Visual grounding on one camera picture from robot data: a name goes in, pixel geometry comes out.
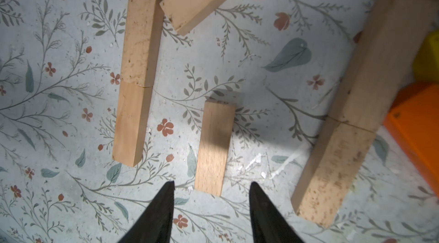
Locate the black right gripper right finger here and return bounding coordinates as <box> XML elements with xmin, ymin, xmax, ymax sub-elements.
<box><xmin>249</xmin><ymin>182</ymin><xmax>304</xmax><ymax>243</ymax></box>

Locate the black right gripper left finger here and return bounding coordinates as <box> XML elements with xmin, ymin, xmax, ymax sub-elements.
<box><xmin>119</xmin><ymin>181</ymin><xmax>175</xmax><ymax>243</ymax></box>

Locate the orange building block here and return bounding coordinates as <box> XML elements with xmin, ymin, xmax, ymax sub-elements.
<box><xmin>383</xmin><ymin>83</ymin><xmax>439</xmax><ymax>195</ymax></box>

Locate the yellow building block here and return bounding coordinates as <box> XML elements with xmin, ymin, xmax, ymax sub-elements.
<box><xmin>412</xmin><ymin>30</ymin><xmax>439</xmax><ymax>84</ymax></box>

